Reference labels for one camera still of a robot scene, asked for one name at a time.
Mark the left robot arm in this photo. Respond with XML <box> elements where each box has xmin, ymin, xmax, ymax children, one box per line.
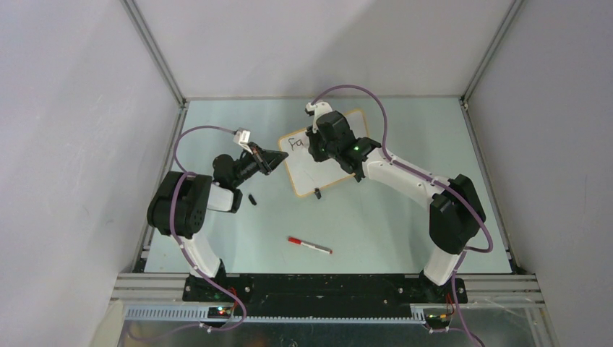
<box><xmin>146</xmin><ymin>142</ymin><xmax>289</xmax><ymax>301</ymax></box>

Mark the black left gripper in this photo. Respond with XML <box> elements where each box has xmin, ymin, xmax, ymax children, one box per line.
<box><xmin>231</xmin><ymin>142</ymin><xmax>288</xmax><ymax>187</ymax></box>

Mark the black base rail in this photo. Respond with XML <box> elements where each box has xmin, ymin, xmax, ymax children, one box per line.
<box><xmin>182</xmin><ymin>274</ymin><xmax>468</xmax><ymax>319</ymax></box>

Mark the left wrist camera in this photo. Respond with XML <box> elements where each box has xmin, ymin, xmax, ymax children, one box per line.
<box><xmin>233</xmin><ymin>128</ymin><xmax>253</xmax><ymax>154</ymax></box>

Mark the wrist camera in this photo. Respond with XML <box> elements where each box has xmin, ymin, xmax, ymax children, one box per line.
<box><xmin>233</xmin><ymin>128</ymin><xmax>253</xmax><ymax>154</ymax></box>
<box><xmin>305</xmin><ymin>101</ymin><xmax>333</xmax><ymax>134</ymax></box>

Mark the white whiteboard yellow frame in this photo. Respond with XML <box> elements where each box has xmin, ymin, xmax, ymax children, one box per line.
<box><xmin>278</xmin><ymin>128</ymin><xmax>356</xmax><ymax>197</ymax></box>

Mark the red whiteboard marker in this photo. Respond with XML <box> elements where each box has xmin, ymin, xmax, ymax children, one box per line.
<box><xmin>288</xmin><ymin>236</ymin><xmax>333</xmax><ymax>254</ymax></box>

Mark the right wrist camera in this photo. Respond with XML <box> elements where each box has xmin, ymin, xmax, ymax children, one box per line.
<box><xmin>305</xmin><ymin>101</ymin><xmax>333</xmax><ymax>134</ymax></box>

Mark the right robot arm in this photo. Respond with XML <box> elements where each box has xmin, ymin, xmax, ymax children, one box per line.
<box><xmin>305</xmin><ymin>105</ymin><xmax>486</xmax><ymax>302</ymax></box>

